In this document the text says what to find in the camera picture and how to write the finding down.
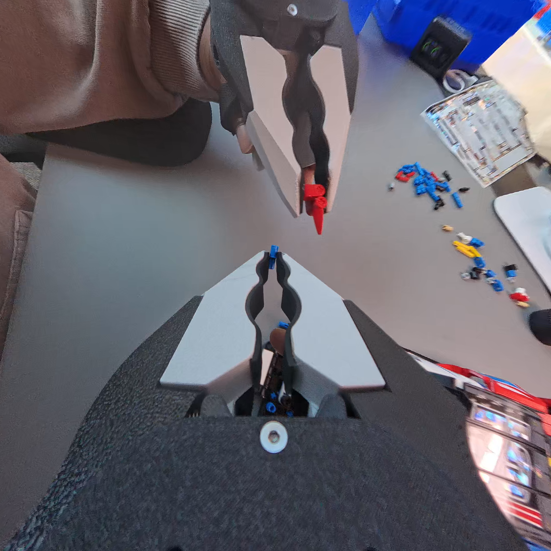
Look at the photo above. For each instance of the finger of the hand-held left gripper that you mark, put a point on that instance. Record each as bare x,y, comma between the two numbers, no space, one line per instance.
338,107
267,86

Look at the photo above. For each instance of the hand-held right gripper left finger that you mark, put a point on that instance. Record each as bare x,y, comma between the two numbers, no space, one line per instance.
215,344

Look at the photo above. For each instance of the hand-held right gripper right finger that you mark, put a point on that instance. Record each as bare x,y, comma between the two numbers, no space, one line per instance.
335,344

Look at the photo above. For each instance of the blue brick pin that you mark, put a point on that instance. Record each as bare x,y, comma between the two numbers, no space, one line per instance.
273,256

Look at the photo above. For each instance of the red brick assembly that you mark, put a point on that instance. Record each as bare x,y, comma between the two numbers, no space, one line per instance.
318,215

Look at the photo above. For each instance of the toy brick race car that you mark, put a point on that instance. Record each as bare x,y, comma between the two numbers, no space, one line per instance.
508,452

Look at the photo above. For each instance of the person's left forearm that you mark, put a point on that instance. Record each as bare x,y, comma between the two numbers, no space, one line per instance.
86,56

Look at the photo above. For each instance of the black desk socket box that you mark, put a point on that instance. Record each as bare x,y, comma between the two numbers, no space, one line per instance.
439,47

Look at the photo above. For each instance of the grey desk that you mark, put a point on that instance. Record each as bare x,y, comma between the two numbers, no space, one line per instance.
129,258

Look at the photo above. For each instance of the person's left hand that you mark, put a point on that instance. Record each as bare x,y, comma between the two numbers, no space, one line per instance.
211,69

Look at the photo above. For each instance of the pile of blue brick pins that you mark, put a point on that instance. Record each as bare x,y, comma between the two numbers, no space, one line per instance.
426,185

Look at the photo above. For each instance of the holographic sticker sheet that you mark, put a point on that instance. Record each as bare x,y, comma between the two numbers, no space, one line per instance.
478,129

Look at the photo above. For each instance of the yellow brick beam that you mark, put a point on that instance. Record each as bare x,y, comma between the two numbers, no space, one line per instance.
462,246
472,253

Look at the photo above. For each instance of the white brick connector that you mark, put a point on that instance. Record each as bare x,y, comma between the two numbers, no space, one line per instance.
464,237

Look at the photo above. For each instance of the red and white brick piece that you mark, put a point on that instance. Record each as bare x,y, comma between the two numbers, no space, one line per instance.
519,297

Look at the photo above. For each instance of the black toy tire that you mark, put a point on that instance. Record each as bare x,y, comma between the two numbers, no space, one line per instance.
541,327

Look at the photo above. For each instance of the white monitor stand base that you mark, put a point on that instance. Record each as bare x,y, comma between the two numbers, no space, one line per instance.
529,232

